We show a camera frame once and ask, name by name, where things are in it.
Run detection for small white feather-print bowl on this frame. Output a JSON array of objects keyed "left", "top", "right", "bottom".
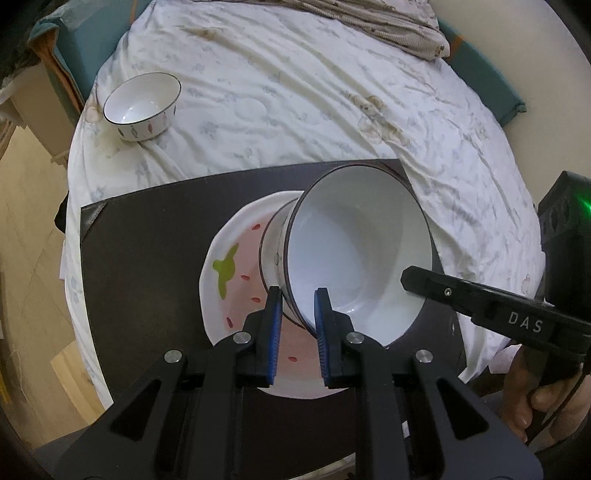
[{"left": 257, "top": 198, "right": 306, "bottom": 330}]

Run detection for large white feather-print bowl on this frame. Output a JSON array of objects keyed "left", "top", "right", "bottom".
[
  {"left": 102, "top": 73, "right": 182, "bottom": 143},
  {"left": 285, "top": 165, "right": 435, "bottom": 348}
]

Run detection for pink strawberry-print plate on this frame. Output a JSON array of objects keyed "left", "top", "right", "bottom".
[{"left": 198, "top": 190, "right": 416, "bottom": 400}]

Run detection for beige striped cloth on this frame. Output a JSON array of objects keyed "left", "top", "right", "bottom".
[{"left": 276, "top": 0, "right": 451, "bottom": 61}]

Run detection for brown cardboard box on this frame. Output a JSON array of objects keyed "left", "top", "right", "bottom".
[{"left": 50, "top": 339, "right": 107, "bottom": 417}]

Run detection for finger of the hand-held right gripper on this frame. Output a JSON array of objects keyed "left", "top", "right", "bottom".
[{"left": 400, "top": 266, "right": 583, "bottom": 361}]

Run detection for teal mattress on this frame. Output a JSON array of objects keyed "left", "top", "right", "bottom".
[{"left": 27, "top": 0, "right": 528, "bottom": 126}]

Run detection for beige wooden cabinet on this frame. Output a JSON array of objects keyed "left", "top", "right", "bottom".
[{"left": 0, "top": 62, "right": 85, "bottom": 163}]

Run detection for person's right hand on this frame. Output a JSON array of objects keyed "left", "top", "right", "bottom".
[{"left": 502, "top": 344, "right": 583, "bottom": 444}]

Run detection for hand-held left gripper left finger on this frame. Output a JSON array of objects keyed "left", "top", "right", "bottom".
[{"left": 55, "top": 285, "right": 283, "bottom": 480}]

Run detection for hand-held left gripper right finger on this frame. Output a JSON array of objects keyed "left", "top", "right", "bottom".
[{"left": 313, "top": 287, "right": 544, "bottom": 480}]

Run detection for dark brown leather mat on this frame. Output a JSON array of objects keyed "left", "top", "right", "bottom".
[{"left": 79, "top": 159, "right": 468, "bottom": 480}]

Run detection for white printed bed sheet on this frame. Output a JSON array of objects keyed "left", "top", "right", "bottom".
[{"left": 65, "top": 0, "right": 548, "bottom": 408}]

